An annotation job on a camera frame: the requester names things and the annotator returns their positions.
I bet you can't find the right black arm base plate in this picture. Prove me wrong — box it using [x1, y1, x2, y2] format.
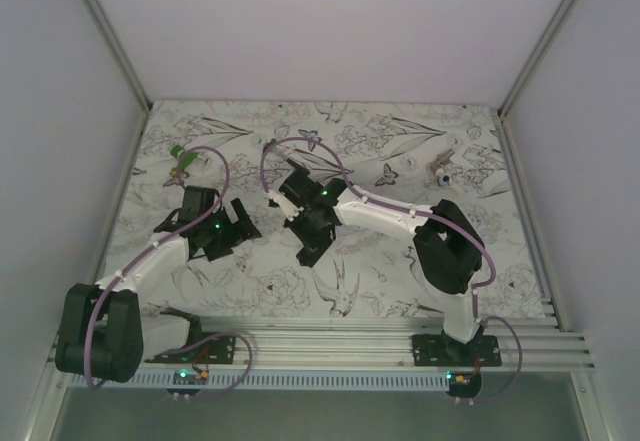
[411, 332, 502, 368]

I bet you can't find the left aluminium corner post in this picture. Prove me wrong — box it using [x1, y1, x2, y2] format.
[81, 0, 153, 113]

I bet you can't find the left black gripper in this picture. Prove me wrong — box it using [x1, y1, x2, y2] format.
[202, 199, 260, 261]

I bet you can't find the right small circuit board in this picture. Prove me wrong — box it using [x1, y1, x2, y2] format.
[446, 371, 482, 405]

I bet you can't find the white slotted cable duct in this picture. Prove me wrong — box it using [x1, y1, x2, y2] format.
[69, 370, 451, 390]

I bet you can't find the floral patterned table mat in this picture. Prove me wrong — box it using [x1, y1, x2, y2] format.
[106, 101, 545, 318]

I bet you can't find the small black handled hammer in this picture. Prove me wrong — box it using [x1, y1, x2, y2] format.
[263, 138, 310, 175]

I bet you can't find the left small circuit board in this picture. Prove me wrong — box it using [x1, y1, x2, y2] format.
[167, 368, 209, 402]

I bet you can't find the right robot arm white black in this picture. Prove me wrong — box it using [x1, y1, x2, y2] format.
[265, 169, 488, 366]

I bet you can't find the black fuse box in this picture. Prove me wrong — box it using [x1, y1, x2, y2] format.
[296, 242, 331, 268]

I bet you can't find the green plastic connector part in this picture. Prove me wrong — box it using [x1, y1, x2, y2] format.
[170, 145, 198, 178]

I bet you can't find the grey metal fitting part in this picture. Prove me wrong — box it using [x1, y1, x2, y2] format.
[428, 149, 455, 173]

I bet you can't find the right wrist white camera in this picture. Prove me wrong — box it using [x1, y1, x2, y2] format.
[266, 190, 304, 221]

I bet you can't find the small circuit board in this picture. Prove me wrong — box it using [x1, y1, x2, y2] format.
[446, 371, 482, 405]
[167, 368, 209, 402]

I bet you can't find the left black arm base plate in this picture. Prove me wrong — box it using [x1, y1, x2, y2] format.
[146, 336, 236, 366]

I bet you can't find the white blue small plug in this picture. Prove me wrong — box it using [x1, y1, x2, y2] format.
[437, 173, 464, 195]

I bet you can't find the aluminium rail front frame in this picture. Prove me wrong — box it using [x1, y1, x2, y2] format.
[47, 316, 599, 373]

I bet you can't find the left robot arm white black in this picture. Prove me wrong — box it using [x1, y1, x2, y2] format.
[54, 187, 261, 383]

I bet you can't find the aluminium corner post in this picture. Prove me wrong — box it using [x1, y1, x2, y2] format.
[81, 0, 153, 113]
[497, 0, 579, 120]

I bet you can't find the right aluminium corner post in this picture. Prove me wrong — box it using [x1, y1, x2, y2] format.
[497, 0, 579, 120]

